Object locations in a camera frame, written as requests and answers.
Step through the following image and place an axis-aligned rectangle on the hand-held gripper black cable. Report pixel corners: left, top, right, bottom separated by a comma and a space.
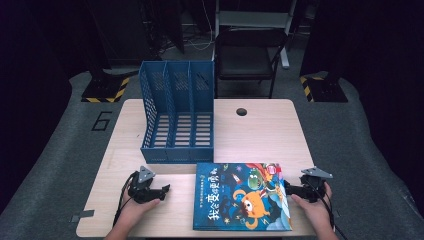
112, 170, 138, 228
311, 181, 348, 240

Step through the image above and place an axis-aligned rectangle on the right hand-held gripper black cable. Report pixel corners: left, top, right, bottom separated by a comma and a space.
311, 181, 348, 240

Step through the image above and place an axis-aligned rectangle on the grey floor carpet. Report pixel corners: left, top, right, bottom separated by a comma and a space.
0, 71, 424, 240

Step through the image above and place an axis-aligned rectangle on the white cable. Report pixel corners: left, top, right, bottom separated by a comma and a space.
184, 0, 215, 52

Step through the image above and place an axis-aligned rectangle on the person's left hand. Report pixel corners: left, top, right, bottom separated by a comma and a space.
118, 198, 162, 231

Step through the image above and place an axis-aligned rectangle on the black stand base striped edge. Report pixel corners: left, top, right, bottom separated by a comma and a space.
299, 71, 349, 103
80, 68, 131, 104

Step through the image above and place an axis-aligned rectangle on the grey tape strip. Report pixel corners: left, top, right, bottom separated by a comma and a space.
69, 209, 96, 223

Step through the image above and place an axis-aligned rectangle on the blue plastic file rack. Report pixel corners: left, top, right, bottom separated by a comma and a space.
138, 59, 215, 165

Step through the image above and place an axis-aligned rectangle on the person's right hand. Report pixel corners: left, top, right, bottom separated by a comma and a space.
290, 182, 336, 233

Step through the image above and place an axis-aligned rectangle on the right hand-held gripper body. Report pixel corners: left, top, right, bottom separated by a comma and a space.
299, 166, 334, 203

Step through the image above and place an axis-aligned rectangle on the black folding chair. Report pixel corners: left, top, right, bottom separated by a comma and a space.
214, 28, 289, 99

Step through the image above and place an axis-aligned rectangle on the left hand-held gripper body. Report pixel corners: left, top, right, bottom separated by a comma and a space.
127, 165, 161, 205

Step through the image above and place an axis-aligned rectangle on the left hand-held gripper black cable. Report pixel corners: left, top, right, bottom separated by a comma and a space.
112, 170, 138, 228

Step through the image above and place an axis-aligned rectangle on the blue cartoon picture book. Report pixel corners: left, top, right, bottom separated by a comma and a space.
192, 162, 293, 232

